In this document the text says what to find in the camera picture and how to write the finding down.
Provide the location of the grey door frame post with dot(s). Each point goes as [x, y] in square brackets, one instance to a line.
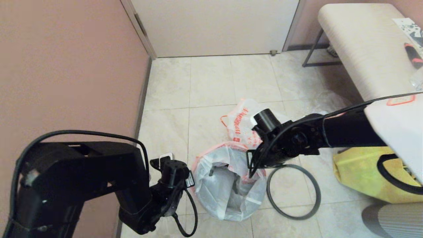
[292, 29]
[138, 26]

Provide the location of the grey ribbed round object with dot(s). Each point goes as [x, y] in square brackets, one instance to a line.
[396, 221]

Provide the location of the clear crumpled plastic item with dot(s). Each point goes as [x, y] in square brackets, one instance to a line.
[418, 81]

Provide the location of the white red-printed floor bag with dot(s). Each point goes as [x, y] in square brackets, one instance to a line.
[239, 122]

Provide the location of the yellow shopping bag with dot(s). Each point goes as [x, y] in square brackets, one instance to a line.
[357, 175]

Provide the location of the black metal table leg frame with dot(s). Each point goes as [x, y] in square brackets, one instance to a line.
[312, 49]

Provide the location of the black and white printed paper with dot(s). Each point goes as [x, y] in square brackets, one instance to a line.
[408, 27]

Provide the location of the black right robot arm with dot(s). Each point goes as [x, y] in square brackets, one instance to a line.
[357, 130]

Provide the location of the dark wall baseboard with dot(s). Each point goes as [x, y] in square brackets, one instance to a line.
[144, 89]

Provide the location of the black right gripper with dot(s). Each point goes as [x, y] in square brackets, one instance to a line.
[290, 142]

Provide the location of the light wood-grain table top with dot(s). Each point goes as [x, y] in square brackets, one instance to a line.
[363, 49]

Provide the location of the black and orange tool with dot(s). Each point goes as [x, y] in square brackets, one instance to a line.
[413, 56]

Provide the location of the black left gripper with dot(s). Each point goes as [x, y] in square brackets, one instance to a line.
[172, 198]

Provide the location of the dark baseboard behind table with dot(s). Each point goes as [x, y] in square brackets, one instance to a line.
[307, 48]

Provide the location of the white door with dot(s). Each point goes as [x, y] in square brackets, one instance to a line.
[214, 26]

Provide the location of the clear bag with dark items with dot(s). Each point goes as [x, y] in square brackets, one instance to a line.
[330, 102]

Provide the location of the small shoe-like object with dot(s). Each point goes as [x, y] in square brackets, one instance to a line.
[331, 51]

